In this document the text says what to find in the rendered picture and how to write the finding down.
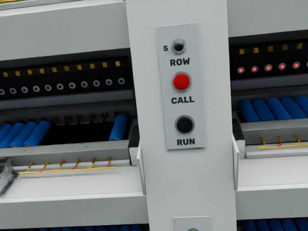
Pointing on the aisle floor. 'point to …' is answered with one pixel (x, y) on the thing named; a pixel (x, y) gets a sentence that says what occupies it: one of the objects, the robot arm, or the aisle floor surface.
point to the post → (211, 146)
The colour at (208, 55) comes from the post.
